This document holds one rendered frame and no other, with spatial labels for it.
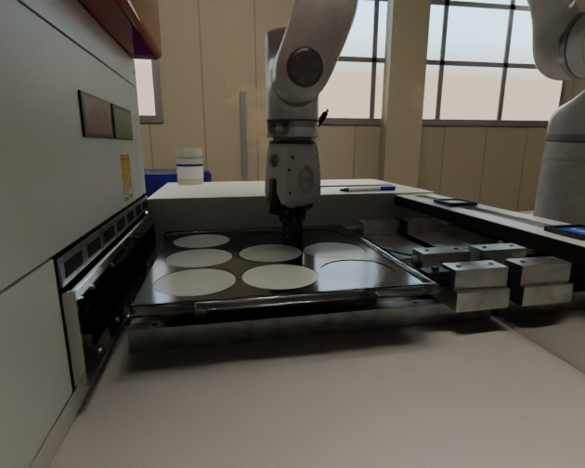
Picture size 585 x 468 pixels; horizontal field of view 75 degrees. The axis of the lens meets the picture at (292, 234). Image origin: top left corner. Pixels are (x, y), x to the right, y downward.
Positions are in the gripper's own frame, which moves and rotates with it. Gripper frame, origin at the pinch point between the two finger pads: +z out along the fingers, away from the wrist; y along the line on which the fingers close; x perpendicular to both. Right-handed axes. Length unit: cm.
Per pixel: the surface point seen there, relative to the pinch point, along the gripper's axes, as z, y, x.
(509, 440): 10.0, -17.1, -36.3
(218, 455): 10.0, -33.2, -17.6
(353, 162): -2, 237, 116
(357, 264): 2.1, -2.5, -13.9
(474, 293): 4.3, 1.5, -29.0
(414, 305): 7.0, -0.7, -21.9
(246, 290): 2.0, -19.9, -8.3
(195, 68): -71, 146, 200
